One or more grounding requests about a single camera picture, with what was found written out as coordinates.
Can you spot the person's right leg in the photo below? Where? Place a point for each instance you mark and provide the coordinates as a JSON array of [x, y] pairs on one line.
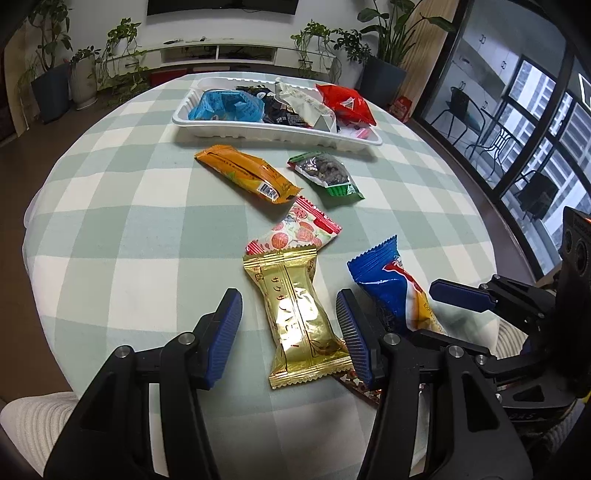
[[510, 339]]

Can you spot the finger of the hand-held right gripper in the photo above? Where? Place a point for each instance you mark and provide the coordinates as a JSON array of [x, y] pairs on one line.
[[457, 295], [496, 364]]

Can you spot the green raisin packet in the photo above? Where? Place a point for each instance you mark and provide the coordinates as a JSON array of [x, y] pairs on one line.
[[323, 170]]

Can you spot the blue chips packet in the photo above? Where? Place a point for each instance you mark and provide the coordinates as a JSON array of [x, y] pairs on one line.
[[392, 281]]

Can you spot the red snack packet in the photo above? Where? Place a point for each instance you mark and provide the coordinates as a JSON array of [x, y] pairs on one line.
[[346, 104]]

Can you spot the white television cabinet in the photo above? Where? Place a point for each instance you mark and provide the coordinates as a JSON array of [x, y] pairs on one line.
[[244, 53]]

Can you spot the trailing pothos plant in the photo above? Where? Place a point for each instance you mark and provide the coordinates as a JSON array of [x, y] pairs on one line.
[[314, 37], [122, 41]]

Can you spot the pink snack packet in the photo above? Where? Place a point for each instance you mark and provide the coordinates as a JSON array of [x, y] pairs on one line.
[[362, 134]]

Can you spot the fruit print white packet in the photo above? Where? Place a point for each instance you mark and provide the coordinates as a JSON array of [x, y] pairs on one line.
[[304, 228]]

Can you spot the gold snack packet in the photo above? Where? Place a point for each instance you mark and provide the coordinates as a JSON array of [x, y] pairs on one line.
[[300, 318]]

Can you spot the tall tree plant blue pot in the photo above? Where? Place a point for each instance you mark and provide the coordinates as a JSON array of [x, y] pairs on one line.
[[51, 92]]

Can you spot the light blue snack packet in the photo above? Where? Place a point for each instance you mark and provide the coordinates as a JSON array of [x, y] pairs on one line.
[[221, 106]]

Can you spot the wall mounted television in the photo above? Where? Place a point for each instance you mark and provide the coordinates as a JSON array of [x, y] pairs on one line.
[[221, 5]]

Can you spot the cream white snack packet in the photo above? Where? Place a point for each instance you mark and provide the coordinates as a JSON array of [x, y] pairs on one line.
[[304, 106]]

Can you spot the beige curtain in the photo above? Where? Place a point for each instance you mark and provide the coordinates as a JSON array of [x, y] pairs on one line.
[[436, 60]]

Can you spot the large leaf plant blue pot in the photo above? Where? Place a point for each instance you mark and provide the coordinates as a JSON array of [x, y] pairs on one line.
[[383, 81]]

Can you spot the small plant grey pot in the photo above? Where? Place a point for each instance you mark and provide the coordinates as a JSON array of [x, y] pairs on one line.
[[84, 85]]

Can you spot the orange snack packet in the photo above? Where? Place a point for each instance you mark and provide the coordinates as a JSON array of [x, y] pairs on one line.
[[240, 170]]

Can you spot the black balcony chair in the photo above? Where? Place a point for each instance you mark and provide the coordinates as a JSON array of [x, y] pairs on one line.
[[464, 110], [538, 194]]

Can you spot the dark red star packet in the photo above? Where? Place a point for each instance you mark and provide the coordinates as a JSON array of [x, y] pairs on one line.
[[358, 386]]

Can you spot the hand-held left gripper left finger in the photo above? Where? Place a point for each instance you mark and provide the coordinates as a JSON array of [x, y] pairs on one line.
[[226, 337]]

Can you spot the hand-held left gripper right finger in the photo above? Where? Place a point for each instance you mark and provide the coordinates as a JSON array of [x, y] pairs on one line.
[[353, 341]]

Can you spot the person's left leg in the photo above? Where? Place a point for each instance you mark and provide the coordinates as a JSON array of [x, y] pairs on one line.
[[32, 424]]

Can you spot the black cookie packet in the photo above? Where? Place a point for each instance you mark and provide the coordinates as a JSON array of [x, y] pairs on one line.
[[281, 115]]

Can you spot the bushy plant white pot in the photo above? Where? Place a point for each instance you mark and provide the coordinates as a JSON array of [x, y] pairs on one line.
[[353, 44]]

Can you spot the green checked tablecloth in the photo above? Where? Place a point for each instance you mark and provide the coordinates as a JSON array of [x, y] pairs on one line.
[[138, 230]]

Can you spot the red paper bag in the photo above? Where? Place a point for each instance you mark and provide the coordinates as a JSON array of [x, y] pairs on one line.
[[401, 108]]

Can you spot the white plastic tray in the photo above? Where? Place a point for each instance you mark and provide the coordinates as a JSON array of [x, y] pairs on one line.
[[221, 131]]

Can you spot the person's leg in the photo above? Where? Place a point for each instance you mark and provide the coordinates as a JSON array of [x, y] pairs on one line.
[[32, 424], [510, 339]]

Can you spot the black balcony table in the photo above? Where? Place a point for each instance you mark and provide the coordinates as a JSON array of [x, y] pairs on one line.
[[491, 138]]

